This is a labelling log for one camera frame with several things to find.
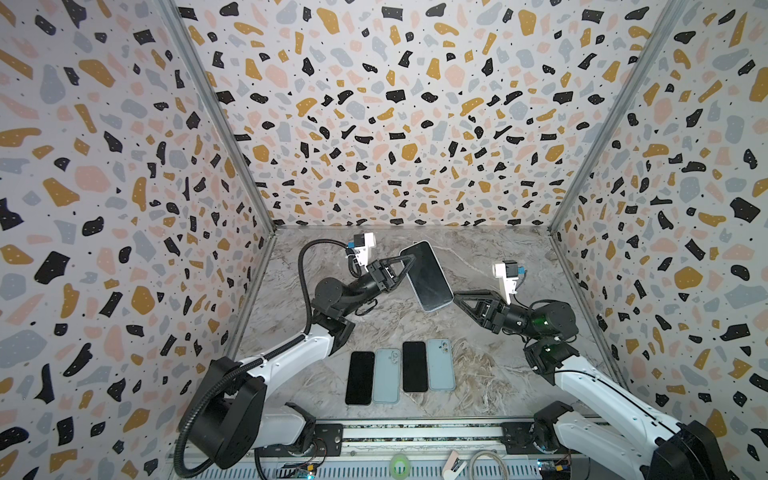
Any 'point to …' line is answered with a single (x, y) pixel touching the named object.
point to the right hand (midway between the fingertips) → (454, 303)
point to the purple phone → (414, 366)
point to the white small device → (447, 472)
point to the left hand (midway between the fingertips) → (415, 259)
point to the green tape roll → (400, 466)
